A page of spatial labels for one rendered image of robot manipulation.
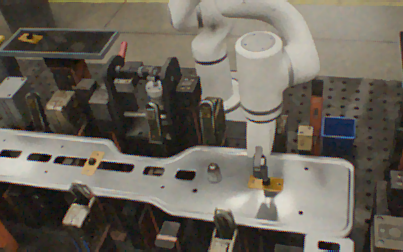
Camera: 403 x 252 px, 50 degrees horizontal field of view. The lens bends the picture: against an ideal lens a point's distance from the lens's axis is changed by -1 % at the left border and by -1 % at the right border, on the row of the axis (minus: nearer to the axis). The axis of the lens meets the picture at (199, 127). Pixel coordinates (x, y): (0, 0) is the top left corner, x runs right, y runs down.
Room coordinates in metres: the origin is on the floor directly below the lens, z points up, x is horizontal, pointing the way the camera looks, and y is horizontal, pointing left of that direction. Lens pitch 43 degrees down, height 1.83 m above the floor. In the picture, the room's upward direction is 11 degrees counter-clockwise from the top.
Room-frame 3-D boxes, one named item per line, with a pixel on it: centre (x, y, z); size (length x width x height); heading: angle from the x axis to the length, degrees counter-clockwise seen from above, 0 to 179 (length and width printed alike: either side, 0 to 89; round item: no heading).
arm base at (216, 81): (1.28, -0.09, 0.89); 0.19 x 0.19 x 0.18
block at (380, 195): (0.55, -0.37, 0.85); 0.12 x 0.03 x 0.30; 157
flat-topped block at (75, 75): (1.24, 0.38, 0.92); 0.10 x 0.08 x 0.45; 67
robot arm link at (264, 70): (0.66, -0.14, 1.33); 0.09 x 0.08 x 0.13; 96
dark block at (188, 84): (0.95, 0.01, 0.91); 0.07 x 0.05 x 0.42; 157
